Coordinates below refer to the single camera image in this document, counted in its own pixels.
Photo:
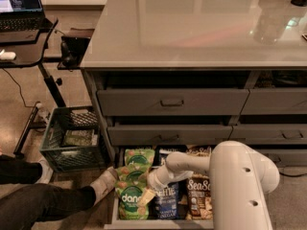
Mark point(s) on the back brown sea salt bag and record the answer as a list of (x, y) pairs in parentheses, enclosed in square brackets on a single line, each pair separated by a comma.
[(199, 150)]

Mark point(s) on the bottom right grey drawer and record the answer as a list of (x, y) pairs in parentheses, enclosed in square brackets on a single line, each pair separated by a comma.
[(285, 155)]

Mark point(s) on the grey cabinet with counter top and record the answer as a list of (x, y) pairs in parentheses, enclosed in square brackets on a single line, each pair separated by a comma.
[(240, 37)]

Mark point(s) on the black laptop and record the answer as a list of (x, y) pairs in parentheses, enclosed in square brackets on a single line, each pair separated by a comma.
[(20, 15)]

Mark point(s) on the front blue kettle chip bag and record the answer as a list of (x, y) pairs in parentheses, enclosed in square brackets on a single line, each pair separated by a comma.
[(165, 203)]

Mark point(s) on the black standing desk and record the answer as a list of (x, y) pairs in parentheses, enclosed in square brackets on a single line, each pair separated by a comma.
[(31, 55)]

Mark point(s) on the middle left grey drawer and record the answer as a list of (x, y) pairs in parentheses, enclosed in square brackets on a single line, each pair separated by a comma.
[(174, 130)]

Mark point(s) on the person's far leg dark trousers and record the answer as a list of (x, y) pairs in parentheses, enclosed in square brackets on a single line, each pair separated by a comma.
[(16, 171)]

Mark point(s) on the open bottom left drawer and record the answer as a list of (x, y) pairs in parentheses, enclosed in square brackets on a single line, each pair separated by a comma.
[(152, 222)]

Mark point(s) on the front brown sea salt bag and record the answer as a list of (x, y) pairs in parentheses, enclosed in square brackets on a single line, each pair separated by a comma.
[(199, 198)]

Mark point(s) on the front green dang chip bag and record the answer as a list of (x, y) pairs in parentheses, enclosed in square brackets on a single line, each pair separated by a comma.
[(129, 194)]

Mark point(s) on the green plastic milk crate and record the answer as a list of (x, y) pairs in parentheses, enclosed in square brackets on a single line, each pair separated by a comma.
[(72, 140)]

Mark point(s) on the back blue kettle chip bag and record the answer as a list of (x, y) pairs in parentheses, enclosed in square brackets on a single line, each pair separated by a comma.
[(160, 157)]

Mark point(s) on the brown sea salt bag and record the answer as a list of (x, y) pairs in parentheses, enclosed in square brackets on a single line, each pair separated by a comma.
[(199, 150), (199, 198)]

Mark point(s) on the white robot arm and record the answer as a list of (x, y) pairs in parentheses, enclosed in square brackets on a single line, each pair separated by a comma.
[(240, 177)]

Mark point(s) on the back green dang chip bag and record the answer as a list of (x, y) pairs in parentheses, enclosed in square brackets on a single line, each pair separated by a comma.
[(139, 156)]

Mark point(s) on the top left grey drawer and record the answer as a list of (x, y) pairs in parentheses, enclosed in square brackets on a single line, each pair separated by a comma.
[(172, 93)]

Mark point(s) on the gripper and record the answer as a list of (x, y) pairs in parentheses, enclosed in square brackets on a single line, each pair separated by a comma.
[(158, 177)]

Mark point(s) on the white computer mouse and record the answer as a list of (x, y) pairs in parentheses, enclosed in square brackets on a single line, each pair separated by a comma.
[(4, 55)]

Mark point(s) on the blue kettle chip bag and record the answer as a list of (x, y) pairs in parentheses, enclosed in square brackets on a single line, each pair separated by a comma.
[(165, 203), (160, 157)]

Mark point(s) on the middle right grey drawer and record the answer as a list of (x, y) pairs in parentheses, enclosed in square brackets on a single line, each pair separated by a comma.
[(271, 129)]

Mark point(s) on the middle green dang chip bag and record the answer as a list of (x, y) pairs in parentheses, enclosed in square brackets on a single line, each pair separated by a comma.
[(133, 172)]

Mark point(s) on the green dang chip bag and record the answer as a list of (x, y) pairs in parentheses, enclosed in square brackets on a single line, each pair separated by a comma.
[(129, 194), (133, 172), (139, 156)]

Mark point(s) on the person's leg in dark trousers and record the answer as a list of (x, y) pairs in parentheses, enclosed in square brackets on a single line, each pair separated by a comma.
[(22, 208)]

